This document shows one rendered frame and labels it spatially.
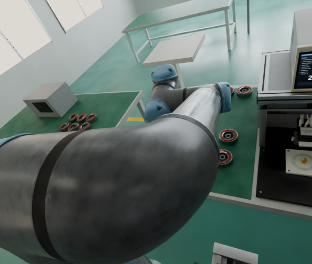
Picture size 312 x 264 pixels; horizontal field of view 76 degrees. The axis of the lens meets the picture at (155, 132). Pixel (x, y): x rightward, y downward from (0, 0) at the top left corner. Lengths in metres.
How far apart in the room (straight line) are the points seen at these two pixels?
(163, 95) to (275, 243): 1.54
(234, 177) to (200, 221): 0.81
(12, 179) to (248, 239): 1.76
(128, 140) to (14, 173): 0.09
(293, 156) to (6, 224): 1.21
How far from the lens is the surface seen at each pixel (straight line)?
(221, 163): 1.21
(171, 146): 0.16
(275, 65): 1.30
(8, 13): 5.13
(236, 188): 1.16
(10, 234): 0.20
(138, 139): 0.15
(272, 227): 1.90
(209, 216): 1.93
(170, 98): 0.52
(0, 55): 4.83
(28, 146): 0.20
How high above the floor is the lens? 1.76
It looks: 40 degrees down
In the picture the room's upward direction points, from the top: 24 degrees counter-clockwise
